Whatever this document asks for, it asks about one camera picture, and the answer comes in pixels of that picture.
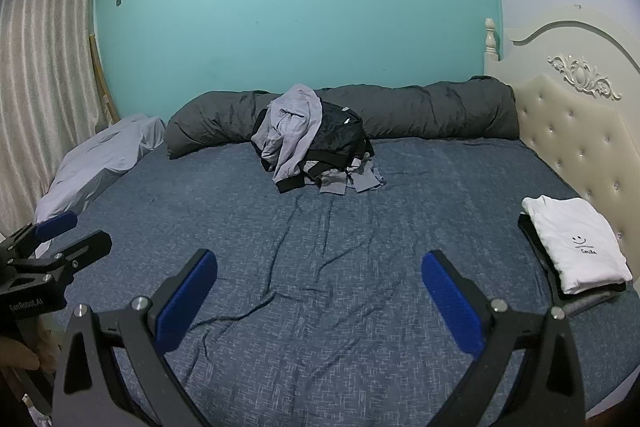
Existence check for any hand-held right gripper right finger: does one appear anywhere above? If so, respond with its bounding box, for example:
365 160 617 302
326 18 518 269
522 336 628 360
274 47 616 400
421 249 586 427

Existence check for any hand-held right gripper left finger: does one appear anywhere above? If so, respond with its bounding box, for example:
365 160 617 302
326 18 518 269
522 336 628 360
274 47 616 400
52 248 218 427

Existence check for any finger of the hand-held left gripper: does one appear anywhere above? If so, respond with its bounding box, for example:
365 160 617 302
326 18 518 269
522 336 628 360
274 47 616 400
7 230 113 288
0 211 79 260

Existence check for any grey jacket with black lining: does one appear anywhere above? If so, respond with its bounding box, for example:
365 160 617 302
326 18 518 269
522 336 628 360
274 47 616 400
250 83 375 194

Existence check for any person's left hand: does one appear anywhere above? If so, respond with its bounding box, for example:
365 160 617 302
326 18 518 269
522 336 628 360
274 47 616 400
0 334 57 375

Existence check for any light grey sheet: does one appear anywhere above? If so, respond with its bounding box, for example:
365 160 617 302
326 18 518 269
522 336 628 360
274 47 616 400
34 114 167 258

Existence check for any bed with blue sheet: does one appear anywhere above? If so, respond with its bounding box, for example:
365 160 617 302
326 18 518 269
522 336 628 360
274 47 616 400
47 136 640 427

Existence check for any folded black garment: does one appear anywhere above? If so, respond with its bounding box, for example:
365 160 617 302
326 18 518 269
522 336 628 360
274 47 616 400
517 213 630 317

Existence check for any folded white t-shirt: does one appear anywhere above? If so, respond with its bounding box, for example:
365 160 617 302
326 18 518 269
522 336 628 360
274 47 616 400
521 194 633 295

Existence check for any beige striped curtain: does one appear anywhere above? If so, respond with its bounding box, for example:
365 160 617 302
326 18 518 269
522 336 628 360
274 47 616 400
0 0 118 238

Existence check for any wooden strip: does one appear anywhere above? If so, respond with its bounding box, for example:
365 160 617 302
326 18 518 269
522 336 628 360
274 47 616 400
88 34 120 122

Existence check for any grey sweatshirt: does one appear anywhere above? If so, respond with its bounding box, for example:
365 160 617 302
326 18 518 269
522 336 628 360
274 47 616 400
302 157 387 196

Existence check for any dark grey rolled duvet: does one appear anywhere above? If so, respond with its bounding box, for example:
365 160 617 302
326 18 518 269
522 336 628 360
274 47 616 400
165 76 521 160

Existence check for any cream tufted headboard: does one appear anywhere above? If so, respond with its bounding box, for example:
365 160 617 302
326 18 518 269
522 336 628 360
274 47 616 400
484 4 640 288

